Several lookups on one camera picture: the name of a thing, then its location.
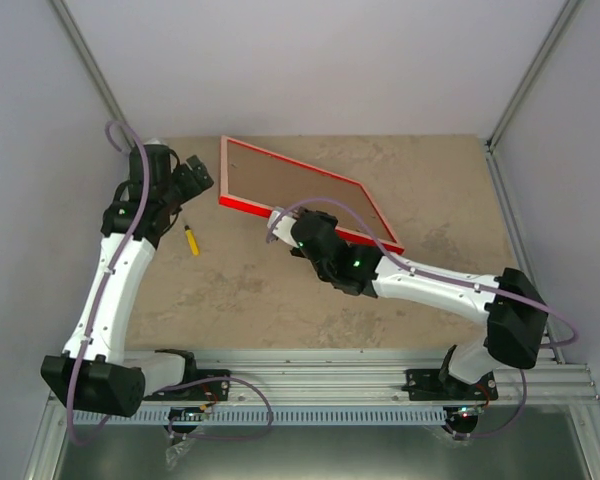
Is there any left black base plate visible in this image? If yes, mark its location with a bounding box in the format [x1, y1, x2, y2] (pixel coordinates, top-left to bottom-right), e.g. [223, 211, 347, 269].
[145, 369, 231, 403]

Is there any yellow handled screwdriver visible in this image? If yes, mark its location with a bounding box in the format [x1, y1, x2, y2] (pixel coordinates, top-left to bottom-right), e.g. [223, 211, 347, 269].
[184, 224, 200, 256]

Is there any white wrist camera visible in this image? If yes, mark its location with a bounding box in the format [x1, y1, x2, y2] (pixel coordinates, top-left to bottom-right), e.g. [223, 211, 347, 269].
[144, 138, 168, 147]
[266, 208, 298, 248]

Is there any aluminium corner post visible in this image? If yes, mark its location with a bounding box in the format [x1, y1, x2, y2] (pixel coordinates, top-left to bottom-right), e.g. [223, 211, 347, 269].
[484, 0, 584, 154]
[48, 0, 127, 123]

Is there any right aluminium corner post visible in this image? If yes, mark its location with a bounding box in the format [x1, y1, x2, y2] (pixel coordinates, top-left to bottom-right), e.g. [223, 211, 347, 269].
[484, 0, 584, 154]

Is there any left aluminium corner post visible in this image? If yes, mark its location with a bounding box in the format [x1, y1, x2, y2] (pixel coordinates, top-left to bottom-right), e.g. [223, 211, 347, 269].
[48, 0, 127, 123]

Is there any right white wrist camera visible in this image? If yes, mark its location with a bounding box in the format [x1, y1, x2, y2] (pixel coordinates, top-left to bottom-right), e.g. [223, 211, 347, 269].
[266, 208, 298, 248]

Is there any brown frame backing board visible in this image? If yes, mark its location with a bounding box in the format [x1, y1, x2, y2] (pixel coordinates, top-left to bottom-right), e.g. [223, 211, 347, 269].
[227, 140, 396, 246]

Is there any purple cable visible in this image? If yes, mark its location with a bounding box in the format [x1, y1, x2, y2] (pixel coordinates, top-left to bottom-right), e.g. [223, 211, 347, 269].
[264, 197, 580, 441]
[64, 119, 274, 447]

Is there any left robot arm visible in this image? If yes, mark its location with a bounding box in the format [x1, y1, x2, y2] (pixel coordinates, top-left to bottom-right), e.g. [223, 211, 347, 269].
[40, 143, 214, 417]

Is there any red wooden picture frame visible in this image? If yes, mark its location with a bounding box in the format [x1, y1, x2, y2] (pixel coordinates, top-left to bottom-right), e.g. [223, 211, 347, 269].
[217, 134, 406, 255]

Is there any grey slotted cable duct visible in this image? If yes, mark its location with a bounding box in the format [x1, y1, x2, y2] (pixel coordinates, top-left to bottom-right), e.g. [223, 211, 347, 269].
[69, 405, 446, 427]

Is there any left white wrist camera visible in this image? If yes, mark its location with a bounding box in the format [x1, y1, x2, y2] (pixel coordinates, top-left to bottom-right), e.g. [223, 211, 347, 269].
[144, 138, 168, 147]

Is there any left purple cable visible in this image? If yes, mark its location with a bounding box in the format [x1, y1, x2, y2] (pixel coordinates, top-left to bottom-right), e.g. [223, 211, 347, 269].
[64, 119, 274, 447]

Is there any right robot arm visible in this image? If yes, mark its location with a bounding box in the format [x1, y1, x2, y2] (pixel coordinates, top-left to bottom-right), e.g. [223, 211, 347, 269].
[272, 210, 548, 399]

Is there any aluminium rail base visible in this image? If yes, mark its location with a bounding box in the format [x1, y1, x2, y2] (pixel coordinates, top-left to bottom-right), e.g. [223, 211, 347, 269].
[25, 350, 600, 479]

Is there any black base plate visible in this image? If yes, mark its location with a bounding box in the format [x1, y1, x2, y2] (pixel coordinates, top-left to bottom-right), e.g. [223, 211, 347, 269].
[145, 369, 231, 403]
[401, 369, 499, 402]

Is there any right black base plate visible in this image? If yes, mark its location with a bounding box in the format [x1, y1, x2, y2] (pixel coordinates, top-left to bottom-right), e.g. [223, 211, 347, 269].
[401, 369, 499, 402]

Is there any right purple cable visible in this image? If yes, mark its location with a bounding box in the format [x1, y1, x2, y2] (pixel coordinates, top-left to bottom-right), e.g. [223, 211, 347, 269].
[264, 197, 580, 441]

